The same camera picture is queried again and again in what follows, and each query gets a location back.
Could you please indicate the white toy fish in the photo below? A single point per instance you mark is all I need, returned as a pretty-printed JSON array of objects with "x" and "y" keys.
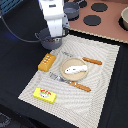
[{"x": 75, "y": 69}]

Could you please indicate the orange toy bread loaf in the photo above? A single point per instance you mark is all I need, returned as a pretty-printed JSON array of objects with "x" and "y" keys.
[{"x": 47, "y": 62}]

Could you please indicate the yellow toy butter block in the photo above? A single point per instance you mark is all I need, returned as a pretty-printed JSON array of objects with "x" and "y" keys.
[{"x": 44, "y": 95}]

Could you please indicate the grey pot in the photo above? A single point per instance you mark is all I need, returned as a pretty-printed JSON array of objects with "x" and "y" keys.
[
  {"x": 47, "y": 41},
  {"x": 71, "y": 9}
]

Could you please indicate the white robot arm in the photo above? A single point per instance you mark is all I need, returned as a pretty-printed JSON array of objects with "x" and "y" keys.
[{"x": 57, "y": 20}]

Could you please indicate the round wooden plate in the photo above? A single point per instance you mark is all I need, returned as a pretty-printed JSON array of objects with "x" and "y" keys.
[{"x": 73, "y": 61}]

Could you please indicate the beige woven placemat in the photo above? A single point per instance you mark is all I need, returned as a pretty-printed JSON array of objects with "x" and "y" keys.
[{"x": 72, "y": 105}]

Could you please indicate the grey pot on stove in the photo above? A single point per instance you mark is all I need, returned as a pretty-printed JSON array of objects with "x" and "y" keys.
[{"x": 71, "y": 9}]

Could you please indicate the beige bowl on stove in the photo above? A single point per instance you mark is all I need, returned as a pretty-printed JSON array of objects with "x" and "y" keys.
[{"x": 124, "y": 15}]

